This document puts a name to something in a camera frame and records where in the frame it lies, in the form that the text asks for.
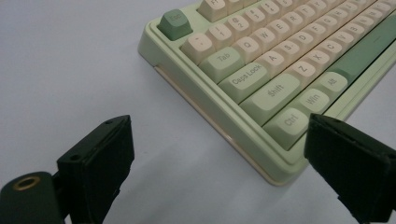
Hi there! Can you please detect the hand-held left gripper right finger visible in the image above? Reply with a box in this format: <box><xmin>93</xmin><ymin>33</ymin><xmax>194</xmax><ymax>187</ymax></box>
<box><xmin>304</xmin><ymin>113</ymin><xmax>396</xmax><ymax>224</ymax></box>

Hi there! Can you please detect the green and cream keyboard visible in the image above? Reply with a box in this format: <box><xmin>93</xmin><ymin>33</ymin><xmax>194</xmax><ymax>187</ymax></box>
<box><xmin>137</xmin><ymin>0</ymin><xmax>396</xmax><ymax>187</ymax></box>

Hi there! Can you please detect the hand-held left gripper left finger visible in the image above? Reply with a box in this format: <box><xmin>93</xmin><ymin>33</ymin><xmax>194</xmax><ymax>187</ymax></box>
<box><xmin>56</xmin><ymin>115</ymin><xmax>135</xmax><ymax>224</ymax></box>

